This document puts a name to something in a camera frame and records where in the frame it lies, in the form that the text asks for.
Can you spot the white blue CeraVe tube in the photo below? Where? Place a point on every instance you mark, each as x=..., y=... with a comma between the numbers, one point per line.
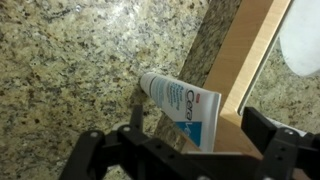
x=186, y=106

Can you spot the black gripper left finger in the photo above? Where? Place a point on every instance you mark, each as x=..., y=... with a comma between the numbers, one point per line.
x=100, y=156

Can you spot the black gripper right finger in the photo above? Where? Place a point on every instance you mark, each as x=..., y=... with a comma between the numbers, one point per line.
x=290, y=153

